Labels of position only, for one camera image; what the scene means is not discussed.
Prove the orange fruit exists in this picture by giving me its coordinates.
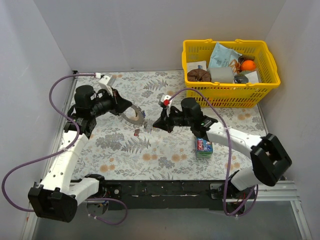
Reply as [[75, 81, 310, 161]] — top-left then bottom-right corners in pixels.
[[240, 60, 256, 71]]

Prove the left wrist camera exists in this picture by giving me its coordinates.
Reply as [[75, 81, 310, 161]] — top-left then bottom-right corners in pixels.
[[98, 74, 116, 96]]

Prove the grey box in basket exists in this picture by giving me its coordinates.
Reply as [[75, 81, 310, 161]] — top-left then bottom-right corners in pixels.
[[208, 66, 234, 84]]

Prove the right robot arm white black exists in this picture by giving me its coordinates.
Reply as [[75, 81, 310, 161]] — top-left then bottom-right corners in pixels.
[[153, 95, 292, 199]]

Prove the floral table mat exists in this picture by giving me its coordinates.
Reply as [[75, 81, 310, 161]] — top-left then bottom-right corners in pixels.
[[72, 70, 251, 180]]

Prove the purple cable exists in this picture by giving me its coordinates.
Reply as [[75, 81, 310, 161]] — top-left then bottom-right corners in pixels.
[[167, 87, 260, 217], [1, 72, 129, 226]]

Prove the green sponge pack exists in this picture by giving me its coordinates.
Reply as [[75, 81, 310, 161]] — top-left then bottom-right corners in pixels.
[[195, 137, 213, 159]]

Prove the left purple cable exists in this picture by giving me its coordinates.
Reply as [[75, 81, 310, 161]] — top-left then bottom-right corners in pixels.
[[1, 72, 129, 226]]

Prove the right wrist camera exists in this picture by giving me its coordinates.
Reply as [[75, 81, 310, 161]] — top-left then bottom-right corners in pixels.
[[158, 94, 172, 117]]

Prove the white paper in basket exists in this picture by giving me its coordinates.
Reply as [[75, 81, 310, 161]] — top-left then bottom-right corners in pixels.
[[187, 60, 207, 73]]

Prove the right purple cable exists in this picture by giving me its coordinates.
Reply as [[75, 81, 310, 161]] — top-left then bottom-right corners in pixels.
[[167, 87, 260, 217]]

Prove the yellow plastic basket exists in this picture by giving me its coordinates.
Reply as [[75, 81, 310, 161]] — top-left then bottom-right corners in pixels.
[[181, 39, 281, 108]]

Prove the brown round item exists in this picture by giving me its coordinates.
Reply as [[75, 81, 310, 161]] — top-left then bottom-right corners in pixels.
[[187, 68, 211, 82]]

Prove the light blue pouch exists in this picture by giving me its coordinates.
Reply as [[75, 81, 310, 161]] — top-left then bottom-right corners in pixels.
[[208, 42, 242, 68]]

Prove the key with red tag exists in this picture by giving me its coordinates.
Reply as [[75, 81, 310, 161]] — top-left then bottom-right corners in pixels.
[[134, 129, 140, 137]]

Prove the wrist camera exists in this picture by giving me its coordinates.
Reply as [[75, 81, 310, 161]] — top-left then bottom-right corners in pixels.
[[158, 94, 172, 117], [98, 74, 116, 96]]

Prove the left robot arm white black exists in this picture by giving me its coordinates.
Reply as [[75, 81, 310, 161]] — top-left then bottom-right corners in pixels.
[[28, 85, 132, 223]]

